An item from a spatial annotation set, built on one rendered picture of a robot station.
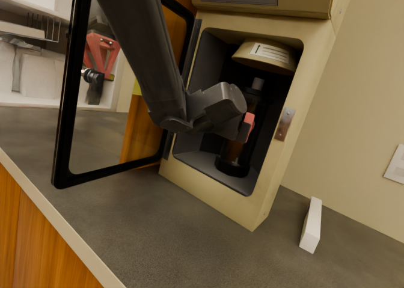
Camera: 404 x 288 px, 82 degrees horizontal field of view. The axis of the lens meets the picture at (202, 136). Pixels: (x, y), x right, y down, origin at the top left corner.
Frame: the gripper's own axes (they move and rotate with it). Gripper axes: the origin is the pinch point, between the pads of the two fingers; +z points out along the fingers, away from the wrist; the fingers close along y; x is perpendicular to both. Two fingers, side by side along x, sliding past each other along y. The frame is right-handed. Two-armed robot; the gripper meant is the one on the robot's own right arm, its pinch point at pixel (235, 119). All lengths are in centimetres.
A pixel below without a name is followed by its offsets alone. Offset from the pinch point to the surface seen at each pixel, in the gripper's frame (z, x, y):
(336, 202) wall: 38, 21, -29
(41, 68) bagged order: -2, 9, 113
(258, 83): 4.2, -10.5, -1.2
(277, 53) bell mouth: -1.1, -17.5, -5.7
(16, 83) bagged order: -8, 20, 127
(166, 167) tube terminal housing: -5.2, 19.3, 14.5
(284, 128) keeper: -5.0, -2.4, -13.7
